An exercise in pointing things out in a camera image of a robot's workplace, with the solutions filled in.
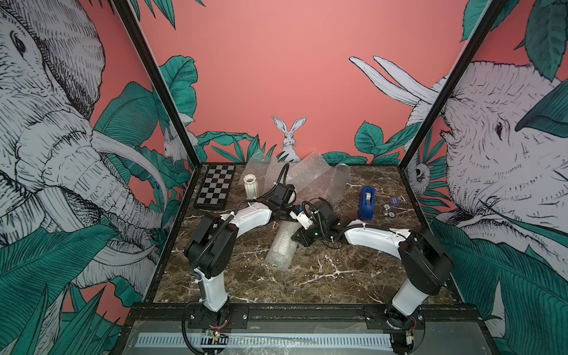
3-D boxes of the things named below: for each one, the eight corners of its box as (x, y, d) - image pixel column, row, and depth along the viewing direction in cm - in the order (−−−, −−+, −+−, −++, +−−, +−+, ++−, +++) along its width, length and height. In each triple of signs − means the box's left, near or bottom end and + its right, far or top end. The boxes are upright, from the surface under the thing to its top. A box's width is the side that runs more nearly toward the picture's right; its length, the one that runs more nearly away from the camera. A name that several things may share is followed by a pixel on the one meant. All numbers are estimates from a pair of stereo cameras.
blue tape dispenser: (357, 217, 102) (361, 210, 97) (359, 193, 112) (363, 185, 106) (371, 221, 101) (375, 213, 96) (372, 196, 111) (376, 187, 105)
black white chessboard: (194, 209, 103) (192, 206, 101) (208, 167, 121) (207, 164, 119) (224, 209, 103) (223, 207, 101) (234, 167, 121) (233, 164, 119)
